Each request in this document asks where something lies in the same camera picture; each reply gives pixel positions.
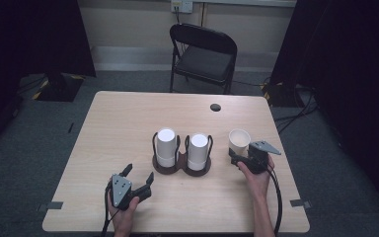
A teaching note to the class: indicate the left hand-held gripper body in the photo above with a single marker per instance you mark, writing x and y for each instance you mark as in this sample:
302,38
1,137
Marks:
121,191

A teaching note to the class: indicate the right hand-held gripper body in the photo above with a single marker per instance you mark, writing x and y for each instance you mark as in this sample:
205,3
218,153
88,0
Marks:
258,161

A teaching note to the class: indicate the single white paper cup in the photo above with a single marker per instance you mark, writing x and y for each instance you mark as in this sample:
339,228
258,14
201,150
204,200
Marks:
239,140

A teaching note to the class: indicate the stack of white paper cups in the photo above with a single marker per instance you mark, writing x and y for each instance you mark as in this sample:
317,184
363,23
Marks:
198,151
166,144

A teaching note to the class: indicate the person's right hand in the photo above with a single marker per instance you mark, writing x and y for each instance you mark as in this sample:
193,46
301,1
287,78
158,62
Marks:
260,184

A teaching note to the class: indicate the person's left hand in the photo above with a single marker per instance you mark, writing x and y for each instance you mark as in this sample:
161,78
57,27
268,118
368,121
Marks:
124,219

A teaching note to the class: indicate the grey tape strip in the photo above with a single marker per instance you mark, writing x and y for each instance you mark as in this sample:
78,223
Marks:
51,206
300,203

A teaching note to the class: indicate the black stand base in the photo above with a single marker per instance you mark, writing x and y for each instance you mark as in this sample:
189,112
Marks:
59,89
278,95

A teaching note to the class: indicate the small black stick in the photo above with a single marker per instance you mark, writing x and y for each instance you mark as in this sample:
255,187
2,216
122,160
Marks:
70,127

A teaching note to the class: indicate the black folding chair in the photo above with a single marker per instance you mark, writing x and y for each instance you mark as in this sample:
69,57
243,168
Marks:
204,62

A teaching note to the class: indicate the dark curtain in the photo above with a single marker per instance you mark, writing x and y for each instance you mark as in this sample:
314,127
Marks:
348,65
29,33

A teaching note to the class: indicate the white wall outlet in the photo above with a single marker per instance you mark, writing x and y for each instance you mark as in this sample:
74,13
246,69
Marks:
181,6

